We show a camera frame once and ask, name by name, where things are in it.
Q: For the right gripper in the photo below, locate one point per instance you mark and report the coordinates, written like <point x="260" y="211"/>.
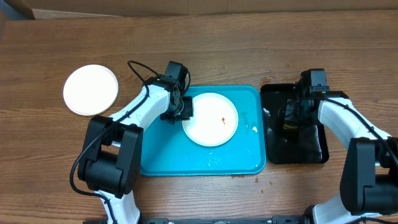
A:
<point x="292" y="117"/>

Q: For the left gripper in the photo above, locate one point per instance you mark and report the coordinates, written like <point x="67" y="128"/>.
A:
<point x="188" y="112"/>

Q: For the green yellow scrub sponge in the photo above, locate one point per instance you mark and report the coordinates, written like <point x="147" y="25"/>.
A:
<point x="290" y="126"/>

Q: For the white plate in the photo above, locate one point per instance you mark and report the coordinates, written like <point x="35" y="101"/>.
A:
<point x="214" y="122"/>
<point x="90" y="90"/>

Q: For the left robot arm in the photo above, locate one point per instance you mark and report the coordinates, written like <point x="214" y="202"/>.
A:
<point x="110" y="161"/>

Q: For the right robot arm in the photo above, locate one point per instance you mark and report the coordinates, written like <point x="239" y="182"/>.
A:
<point x="368" y="185"/>

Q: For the black plastic tray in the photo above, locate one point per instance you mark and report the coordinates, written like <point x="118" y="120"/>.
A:
<point x="289" y="146"/>

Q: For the teal plastic tray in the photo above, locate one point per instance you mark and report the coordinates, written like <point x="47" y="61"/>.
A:
<point x="168" y="151"/>

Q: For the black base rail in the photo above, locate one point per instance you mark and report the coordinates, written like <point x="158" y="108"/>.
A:
<point x="276" y="219"/>

